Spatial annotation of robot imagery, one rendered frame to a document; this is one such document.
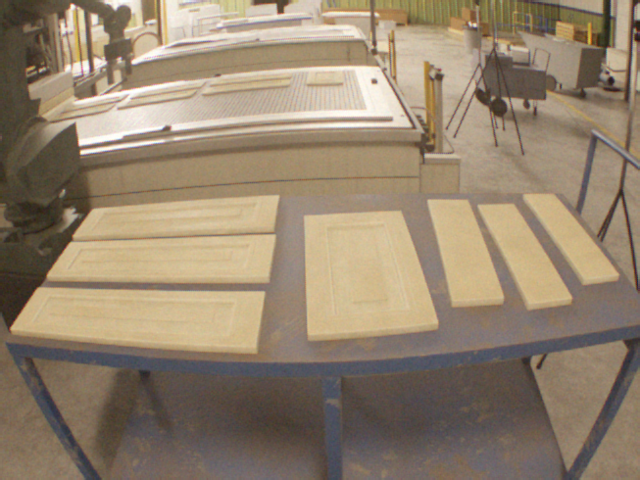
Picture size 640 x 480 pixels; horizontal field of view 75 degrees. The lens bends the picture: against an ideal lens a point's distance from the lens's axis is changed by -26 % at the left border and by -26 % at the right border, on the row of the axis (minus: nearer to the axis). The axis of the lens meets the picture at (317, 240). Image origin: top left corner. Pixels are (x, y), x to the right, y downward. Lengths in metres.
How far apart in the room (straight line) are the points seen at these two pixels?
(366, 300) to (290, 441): 0.82
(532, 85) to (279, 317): 5.89
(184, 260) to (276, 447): 0.78
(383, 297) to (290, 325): 0.20
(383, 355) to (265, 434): 0.92
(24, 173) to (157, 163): 0.99
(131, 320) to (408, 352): 0.59
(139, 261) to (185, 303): 0.24
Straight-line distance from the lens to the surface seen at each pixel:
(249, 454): 1.81
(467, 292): 1.17
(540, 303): 1.18
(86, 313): 1.24
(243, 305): 1.15
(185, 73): 7.25
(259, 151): 2.98
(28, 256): 2.71
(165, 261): 1.36
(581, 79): 8.68
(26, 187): 2.61
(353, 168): 3.00
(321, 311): 1.11
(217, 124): 3.07
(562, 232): 1.49
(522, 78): 6.66
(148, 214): 1.65
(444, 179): 3.11
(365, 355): 1.03
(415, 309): 1.12
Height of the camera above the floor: 1.72
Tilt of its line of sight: 29 degrees down
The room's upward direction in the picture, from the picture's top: 3 degrees counter-clockwise
